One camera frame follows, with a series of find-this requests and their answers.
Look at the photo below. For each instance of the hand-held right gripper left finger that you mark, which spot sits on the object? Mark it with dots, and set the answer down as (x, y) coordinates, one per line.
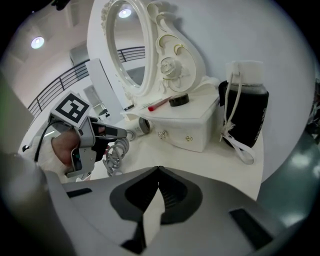
(100, 200)

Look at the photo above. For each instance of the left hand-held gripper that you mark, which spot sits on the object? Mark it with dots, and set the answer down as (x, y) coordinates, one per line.
(71, 108)

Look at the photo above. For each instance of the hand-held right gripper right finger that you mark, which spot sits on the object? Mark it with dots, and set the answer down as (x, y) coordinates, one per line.
(220, 212)

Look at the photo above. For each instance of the white hair dryer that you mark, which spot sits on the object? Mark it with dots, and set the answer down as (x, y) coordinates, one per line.
(144, 125)

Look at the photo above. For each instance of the person's left forearm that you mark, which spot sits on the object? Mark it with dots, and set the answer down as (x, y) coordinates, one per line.
(37, 155)

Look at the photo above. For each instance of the white vanity dressing table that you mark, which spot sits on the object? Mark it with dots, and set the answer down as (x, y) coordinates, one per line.
(195, 165)

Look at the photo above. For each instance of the person's left hand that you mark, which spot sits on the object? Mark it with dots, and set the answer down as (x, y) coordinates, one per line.
(66, 145)

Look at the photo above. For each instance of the white flat packet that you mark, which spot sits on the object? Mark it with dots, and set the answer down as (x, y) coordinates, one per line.
(142, 106)

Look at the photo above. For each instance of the black round tin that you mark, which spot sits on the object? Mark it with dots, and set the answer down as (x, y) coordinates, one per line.
(179, 100)

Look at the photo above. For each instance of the black balcony railing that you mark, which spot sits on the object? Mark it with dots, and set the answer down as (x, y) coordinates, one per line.
(55, 85)

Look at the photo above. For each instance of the bottle with black sleeve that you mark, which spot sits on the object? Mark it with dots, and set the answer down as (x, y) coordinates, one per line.
(246, 112)

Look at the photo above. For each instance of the round ceiling lamp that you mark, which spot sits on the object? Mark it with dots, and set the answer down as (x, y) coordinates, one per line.
(37, 42)

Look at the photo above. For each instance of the oval mirror with carved frame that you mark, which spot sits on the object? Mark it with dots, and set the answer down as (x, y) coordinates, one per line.
(150, 50)

